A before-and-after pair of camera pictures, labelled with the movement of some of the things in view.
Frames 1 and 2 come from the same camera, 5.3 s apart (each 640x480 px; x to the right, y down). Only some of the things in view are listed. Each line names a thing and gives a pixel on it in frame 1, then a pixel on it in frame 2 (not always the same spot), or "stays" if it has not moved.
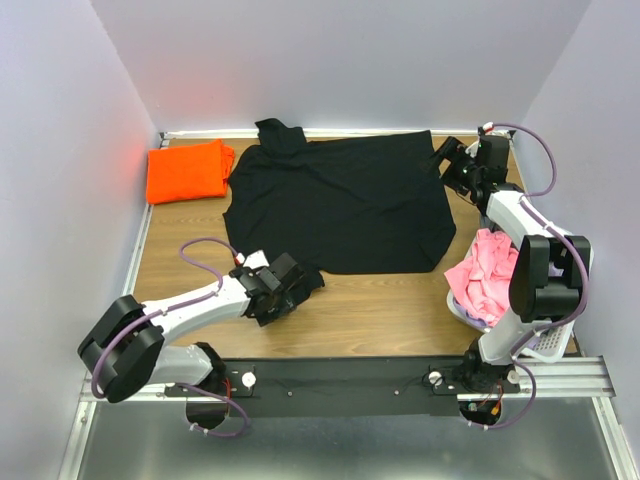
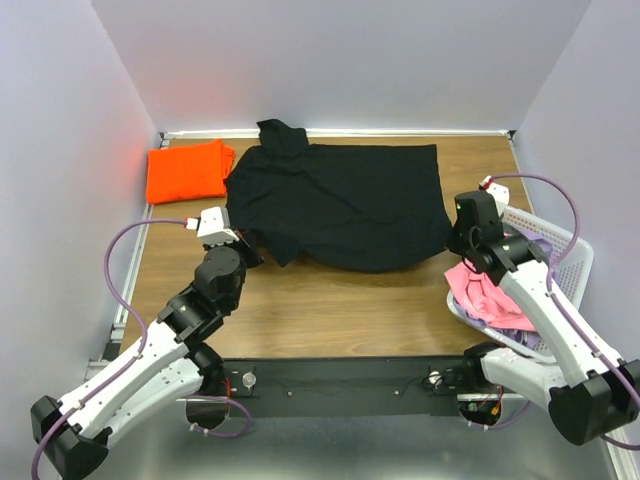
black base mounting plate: [312, 387] stays
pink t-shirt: [484, 280] stays
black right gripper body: [473, 176] -> [458, 241]
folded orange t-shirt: [188, 172] stays
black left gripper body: [283, 304] -> [248, 258]
